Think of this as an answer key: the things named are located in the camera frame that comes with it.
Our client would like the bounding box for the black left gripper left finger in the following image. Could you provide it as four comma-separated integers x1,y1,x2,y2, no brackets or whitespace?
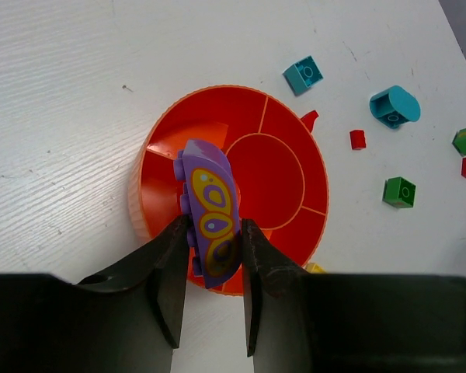
0,216,190,372

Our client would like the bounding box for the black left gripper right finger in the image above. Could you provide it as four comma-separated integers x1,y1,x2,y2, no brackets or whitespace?
242,219,466,372

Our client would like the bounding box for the long yellow lego plate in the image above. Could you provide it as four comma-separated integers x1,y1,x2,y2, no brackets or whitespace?
305,263,326,274

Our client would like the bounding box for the purple butterfly lego brick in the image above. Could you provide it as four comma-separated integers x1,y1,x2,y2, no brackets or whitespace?
173,139,242,289

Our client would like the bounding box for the green square lego brick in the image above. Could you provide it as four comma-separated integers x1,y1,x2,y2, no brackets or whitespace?
382,176,416,209

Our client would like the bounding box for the orange round divided container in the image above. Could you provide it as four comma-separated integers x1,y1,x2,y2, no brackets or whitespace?
127,84,330,297

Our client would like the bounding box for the small red lego tile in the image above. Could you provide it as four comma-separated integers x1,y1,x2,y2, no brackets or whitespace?
349,129,367,150

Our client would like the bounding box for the red slope lego piece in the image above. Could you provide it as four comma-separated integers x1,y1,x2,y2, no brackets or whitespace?
301,110,319,133

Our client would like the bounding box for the teal rounded lego brick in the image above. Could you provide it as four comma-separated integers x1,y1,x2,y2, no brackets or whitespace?
369,85,421,130

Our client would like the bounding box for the teal square lego brick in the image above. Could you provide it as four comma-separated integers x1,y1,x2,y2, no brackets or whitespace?
283,56,323,96

